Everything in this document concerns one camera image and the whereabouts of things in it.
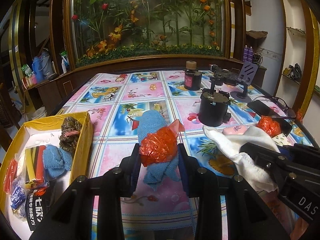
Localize white cloth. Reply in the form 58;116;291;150
203;126;280;192

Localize bagged multicolour sponge pack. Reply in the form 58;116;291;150
24;145;49;190

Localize plain blue towel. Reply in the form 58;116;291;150
43;145;73;179

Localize blue towel with red bag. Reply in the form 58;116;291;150
137;110;185;191

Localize person's right hand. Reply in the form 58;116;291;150
290;217;309;240

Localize unbagged multicolour sponge block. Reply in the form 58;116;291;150
272;133;292;146

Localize red plastic bag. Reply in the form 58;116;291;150
257;116;281;137

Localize black printed packet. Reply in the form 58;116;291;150
25;180;56;231

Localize pink tissue pack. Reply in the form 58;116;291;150
222;125;247;135

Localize blue packet in box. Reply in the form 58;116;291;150
10;176;27;210

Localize black smartphone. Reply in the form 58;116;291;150
247;100;296;136

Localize black eyeglasses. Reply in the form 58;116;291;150
252;95;296;117

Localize black cylindrical container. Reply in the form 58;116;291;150
198;89;231;127

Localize brown knitted item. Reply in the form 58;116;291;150
59;116;82;154

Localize colourful printed tablecloth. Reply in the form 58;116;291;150
57;70;315;239

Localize white plastic bucket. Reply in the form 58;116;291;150
27;106;47;120

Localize black mini tripod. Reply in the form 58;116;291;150
209;64;242;103

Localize purple spray cans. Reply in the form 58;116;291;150
242;45;254;62

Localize dark bottle pink label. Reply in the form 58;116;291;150
184;61;202;91

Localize dark wooden cabinet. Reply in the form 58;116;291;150
22;53;267;111

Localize blue bag on shelf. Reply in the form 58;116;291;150
32;50;55;83

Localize artificial flower display panel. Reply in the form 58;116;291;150
71;0;223;67

